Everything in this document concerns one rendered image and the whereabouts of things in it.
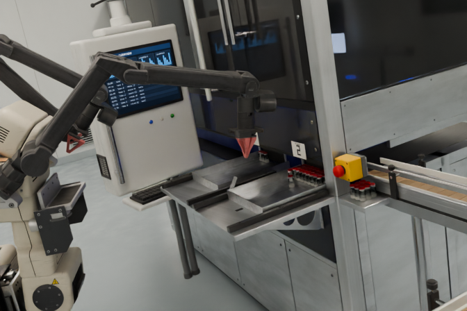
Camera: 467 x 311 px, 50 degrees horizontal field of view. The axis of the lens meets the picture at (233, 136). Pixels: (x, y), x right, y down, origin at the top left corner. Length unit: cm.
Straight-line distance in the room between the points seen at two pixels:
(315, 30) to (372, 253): 85
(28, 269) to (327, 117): 112
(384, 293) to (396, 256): 15
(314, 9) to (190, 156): 123
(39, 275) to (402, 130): 137
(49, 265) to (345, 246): 102
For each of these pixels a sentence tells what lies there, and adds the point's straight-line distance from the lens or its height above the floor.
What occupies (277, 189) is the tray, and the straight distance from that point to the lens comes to 191.
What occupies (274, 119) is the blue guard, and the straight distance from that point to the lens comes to 196.
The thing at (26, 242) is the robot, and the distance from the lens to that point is 189.
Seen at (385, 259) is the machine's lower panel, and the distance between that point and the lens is 201.
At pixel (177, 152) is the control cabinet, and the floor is 92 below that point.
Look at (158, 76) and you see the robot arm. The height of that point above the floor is 141.
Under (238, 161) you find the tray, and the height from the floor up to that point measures 90.
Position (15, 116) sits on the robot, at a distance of 173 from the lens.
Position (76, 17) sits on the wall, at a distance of 702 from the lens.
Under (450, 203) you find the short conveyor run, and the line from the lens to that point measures 156.
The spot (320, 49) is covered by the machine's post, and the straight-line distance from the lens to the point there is 165.
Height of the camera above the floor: 155
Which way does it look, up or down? 14 degrees down
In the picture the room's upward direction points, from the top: 10 degrees counter-clockwise
